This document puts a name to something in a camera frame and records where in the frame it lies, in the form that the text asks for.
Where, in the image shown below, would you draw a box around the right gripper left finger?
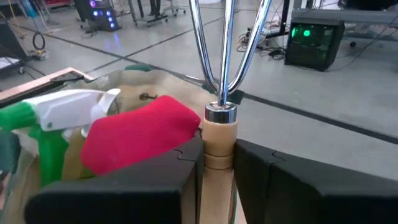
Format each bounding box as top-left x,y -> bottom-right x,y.
24,136 -> 205,224

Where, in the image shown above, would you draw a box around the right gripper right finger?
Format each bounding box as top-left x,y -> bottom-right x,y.
233,138 -> 398,224

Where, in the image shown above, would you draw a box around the red black gardening glove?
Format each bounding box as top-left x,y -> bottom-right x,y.
80,95 -> 202,177

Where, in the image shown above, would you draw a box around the green white spray bottle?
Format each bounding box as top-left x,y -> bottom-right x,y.
0,88 -> 121,189

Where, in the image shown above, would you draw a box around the wooden-handled hand rake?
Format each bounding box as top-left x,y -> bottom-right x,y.
188,0 -> 274,224

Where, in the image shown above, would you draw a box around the beige green-trimmed gardening bag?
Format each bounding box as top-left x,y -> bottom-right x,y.
0,63 -> 245,224

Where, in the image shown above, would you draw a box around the computer tower green lights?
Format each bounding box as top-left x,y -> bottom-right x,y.
284,17 -> 346,72

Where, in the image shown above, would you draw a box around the computer tower blue lights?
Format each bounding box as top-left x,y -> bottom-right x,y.
81,0 -> 121,32

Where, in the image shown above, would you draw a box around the black equipment cart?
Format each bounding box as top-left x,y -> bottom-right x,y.
0,18 -> 29,78

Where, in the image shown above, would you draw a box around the tangled floor cables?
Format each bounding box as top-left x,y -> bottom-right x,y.
236,27 -> 289,62

